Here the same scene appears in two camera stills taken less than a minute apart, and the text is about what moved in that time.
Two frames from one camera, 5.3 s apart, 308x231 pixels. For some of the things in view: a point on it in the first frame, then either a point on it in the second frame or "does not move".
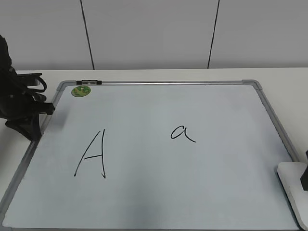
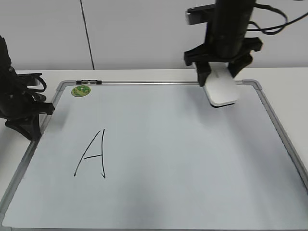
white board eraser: (289, 174) → (220, 85)
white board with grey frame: (154, 154) does not move
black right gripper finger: (304, 177) → (222, 46)
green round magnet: (81, 91) does not move
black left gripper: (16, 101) does not move
